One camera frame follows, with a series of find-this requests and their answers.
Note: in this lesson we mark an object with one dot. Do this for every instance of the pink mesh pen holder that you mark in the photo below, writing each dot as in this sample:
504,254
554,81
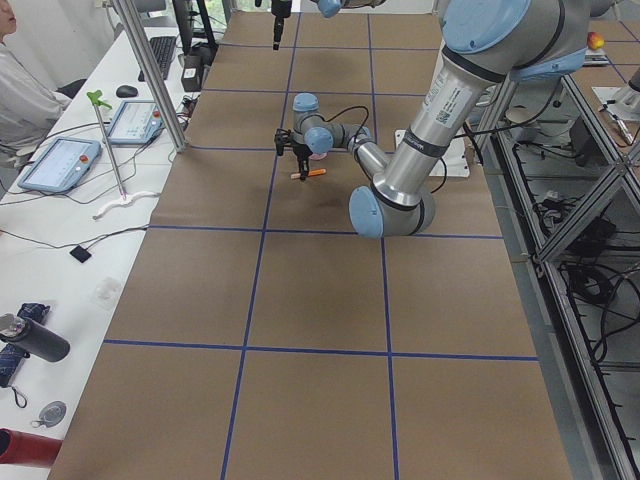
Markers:
319,156

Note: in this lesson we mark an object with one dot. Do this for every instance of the clear plastic bag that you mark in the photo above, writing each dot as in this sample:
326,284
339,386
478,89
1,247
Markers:
107,293

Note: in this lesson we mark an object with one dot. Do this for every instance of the black keyboard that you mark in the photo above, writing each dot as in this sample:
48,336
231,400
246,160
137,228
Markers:
163,49

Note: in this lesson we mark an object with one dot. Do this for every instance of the far teach pendant tablet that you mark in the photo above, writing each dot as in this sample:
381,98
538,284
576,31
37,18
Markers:
134,123

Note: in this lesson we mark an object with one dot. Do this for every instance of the small black square device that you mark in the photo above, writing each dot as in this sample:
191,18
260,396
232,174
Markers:
80,253

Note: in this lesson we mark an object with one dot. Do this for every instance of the round grey tape measure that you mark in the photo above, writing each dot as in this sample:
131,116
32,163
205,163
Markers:
50,415

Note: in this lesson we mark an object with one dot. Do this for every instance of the orange highlighter pen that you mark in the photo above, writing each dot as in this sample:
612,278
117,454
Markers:
312,173

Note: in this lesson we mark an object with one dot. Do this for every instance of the black water bottle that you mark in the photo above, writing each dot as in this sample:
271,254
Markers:
33,337

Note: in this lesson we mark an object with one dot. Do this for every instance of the white curved stand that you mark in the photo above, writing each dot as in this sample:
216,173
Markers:
123,201

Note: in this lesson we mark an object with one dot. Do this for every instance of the black monitor stand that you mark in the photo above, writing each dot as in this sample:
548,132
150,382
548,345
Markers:
189,15

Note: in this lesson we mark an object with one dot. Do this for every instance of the teach pendant tablet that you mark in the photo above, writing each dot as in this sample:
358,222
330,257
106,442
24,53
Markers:
134,123
61,166

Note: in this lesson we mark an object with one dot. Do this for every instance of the person in grey shirt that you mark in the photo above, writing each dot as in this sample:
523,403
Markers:
29,109

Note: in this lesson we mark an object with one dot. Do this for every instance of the red cylinder bottle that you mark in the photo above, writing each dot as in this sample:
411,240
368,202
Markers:
26,449

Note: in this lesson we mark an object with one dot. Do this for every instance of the aluminium frame post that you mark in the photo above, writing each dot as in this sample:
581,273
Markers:
143,53

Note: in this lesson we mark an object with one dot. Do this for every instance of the metal rod green tip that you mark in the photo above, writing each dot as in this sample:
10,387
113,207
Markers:
97,103

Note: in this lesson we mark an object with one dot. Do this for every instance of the black computer mouse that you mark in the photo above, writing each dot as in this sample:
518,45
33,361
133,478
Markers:
126,91

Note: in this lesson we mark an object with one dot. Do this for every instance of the black box with label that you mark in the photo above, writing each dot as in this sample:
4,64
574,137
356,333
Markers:
196,67

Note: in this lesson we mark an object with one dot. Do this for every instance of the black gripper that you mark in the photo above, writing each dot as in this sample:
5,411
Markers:
301,151
278,10

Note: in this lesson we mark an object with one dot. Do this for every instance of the near teach pendant tablet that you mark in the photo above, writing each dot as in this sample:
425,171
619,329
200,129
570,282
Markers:
61,166

